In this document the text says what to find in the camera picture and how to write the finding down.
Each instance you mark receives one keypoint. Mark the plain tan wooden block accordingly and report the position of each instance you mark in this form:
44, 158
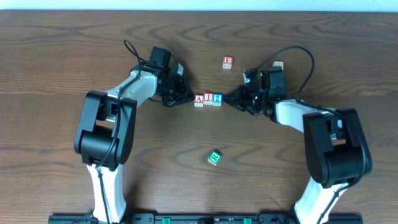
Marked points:
278, 64

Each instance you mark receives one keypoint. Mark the red letter A block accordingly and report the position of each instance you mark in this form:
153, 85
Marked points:
199, 101

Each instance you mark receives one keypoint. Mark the red letter I block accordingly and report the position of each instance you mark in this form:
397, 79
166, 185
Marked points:
208, 98

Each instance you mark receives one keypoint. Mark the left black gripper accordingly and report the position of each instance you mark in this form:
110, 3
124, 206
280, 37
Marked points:
180, 88

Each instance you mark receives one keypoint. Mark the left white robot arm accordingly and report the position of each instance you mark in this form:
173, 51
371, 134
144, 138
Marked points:
105, 133

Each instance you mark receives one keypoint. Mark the green letter R block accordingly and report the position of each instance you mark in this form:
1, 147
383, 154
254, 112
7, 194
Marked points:
214, 157

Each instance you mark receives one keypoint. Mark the blue number 2 block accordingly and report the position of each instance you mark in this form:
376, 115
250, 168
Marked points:
217, 100

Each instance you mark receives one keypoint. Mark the black mounting rail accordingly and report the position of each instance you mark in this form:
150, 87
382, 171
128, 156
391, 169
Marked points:
149, 218

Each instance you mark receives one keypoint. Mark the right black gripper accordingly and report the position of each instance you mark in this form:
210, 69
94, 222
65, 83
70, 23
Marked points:
246, 100

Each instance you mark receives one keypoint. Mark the red letter E block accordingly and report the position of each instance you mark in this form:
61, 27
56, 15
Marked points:
227, 62

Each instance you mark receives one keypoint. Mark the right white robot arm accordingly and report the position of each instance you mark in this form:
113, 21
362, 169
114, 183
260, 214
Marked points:
336, 151

